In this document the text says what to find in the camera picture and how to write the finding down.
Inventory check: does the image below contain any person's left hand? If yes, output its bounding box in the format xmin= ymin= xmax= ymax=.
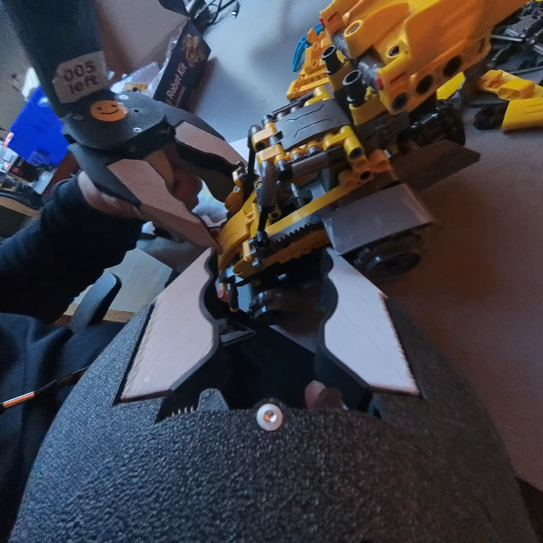
xmin=77 ymin=145 xmax=206 ymax=223

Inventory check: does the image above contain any blue brick separator tool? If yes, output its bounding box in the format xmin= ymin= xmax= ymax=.
xmin=293 ymin=24 xmax=327 ymax=73

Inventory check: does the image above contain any orange black cable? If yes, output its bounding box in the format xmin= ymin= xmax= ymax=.
xmin=0 ymin=367 xmax=85 ymax=411

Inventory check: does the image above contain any brown cardboard box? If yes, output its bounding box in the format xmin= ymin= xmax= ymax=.
xmin=92 ymin=0 xmax=189 ymax=75

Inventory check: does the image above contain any blue container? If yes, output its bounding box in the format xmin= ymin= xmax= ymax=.
xmin=9 ymin=85 xmax=70 ymax=167

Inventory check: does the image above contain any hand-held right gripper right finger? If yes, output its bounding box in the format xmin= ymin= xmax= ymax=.
xmin=314 ymin=249 xmax=421 ymax=414

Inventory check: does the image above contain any grey desk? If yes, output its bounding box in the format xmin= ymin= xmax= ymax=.
xmin=191 ymin=0 xmax=543 ymax=493

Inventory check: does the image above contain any yellow pointed brick piece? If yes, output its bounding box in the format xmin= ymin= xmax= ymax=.
xmin=474 ymin=70 xmax=543 ymax=132

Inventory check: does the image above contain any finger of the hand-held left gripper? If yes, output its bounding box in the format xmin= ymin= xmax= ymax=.
xmin=173 ymin=122 xmax=248 ymax=204
xmin=105 ymin=156 xmax=223 ymax=251

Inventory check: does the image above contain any dark blue kit box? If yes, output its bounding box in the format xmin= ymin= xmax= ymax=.
xmin=153 ymin=19 xmax=213 ymax=111

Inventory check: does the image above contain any yellow holed brick assembly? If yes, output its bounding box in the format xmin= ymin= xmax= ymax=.
xmin=318 ymin=0 xmax=528 ymax=115

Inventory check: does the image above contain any yellow grey brick toy vehicle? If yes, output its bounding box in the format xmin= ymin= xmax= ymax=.
xmin=217 ymin=0 xmax=531 ymax=333

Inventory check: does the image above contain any black chair armrest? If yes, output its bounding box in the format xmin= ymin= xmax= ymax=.
xmin=72 ymin=272 xmax=124 ymax=331

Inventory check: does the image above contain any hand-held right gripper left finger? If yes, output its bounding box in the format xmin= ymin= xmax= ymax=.
xmin=121 ymin=246 xmax=221 ymax=401

